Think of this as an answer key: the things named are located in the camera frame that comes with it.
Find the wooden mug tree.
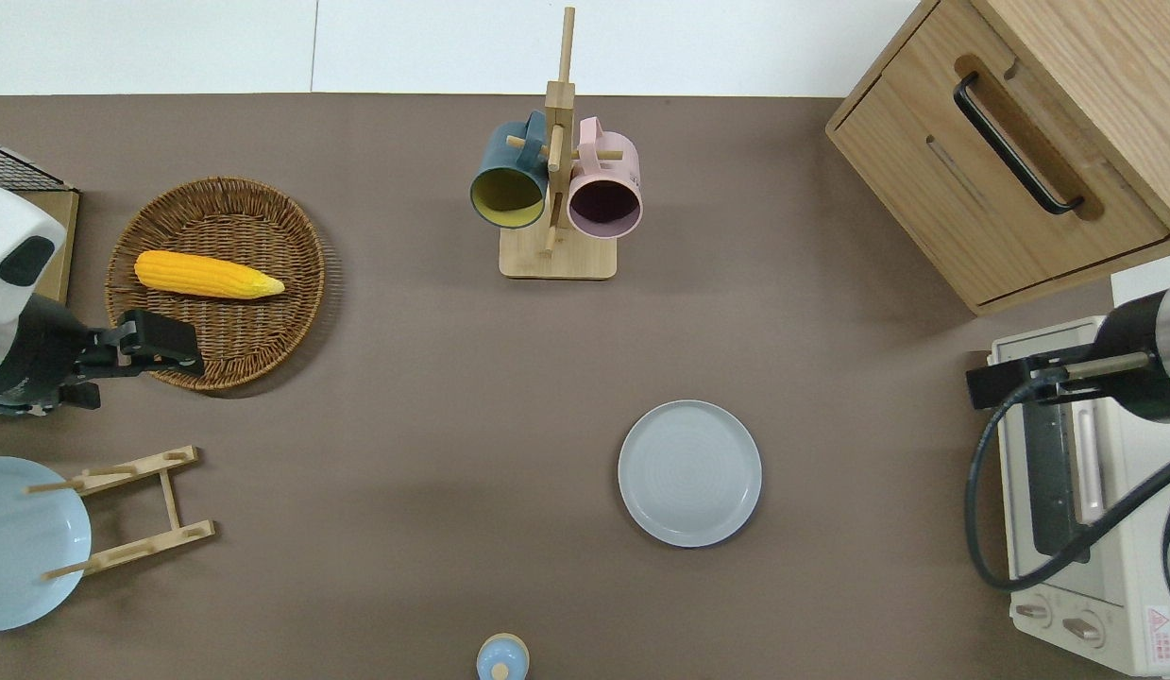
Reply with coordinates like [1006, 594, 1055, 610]
[499, 7, 625, 281]

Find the yellow corn cob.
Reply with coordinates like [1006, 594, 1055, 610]
[134, 249, 286, 300]

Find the brown table mat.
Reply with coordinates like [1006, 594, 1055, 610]
[0, 93, 1170, 680]

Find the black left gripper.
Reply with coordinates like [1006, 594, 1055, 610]
[0, 293, 207, 417]

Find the wooden plate rack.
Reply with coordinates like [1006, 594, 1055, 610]
[23, 446, 215, 580]

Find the gray plate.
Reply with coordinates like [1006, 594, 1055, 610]
[618, 399, 763, 548]

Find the light blue plate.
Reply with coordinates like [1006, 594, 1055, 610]
[0, 456, 93, 632]

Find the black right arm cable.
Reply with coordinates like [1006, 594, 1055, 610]
[964, 376, 1170, 593]

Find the wooden cabinet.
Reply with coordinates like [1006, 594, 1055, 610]
[825, 0, 1170, 317]

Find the brown wicker basket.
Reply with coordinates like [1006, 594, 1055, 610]
[106, 177, 327, 391]

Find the pink mug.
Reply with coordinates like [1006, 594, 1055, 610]
[567, 116, 644, 239]

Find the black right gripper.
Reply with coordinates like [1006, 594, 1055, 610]
[966, 287, 1169, 418]

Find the wire grid wooden shelf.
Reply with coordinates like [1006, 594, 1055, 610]
[0, 140, 81, 304]

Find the small blue bell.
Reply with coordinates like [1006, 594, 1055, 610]
[476, 633, 531, 680]

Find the cream toaster oven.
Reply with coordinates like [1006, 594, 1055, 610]
[986, 316, 1170, 676]

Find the dark blue mug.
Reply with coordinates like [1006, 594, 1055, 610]
[469, 110, 551, 230]

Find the black cabinet handle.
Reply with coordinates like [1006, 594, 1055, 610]
[953, 73, 1085, 216]

